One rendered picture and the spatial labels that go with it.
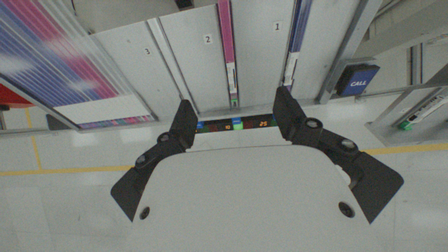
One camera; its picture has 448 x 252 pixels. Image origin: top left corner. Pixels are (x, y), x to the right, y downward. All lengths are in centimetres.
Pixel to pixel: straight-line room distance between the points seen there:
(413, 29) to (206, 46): 51
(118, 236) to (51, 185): 99
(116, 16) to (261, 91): 59
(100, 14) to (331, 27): 72
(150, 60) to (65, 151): 193
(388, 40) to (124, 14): 84
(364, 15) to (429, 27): 29
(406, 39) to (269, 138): 78
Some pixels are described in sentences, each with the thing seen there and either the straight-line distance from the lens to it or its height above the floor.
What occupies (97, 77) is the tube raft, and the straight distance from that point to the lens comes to 36.
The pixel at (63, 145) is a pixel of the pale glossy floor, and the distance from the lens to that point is 215.
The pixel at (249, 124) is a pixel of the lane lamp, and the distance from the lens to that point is 37.
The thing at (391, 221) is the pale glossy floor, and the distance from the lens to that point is 185.
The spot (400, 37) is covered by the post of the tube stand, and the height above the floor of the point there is 65.
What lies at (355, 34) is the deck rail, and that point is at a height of 81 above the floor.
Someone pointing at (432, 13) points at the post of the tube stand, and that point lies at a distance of 58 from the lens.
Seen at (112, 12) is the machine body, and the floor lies 62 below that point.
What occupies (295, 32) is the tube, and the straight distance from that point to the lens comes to 25.
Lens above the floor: 103
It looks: 82 degrees down
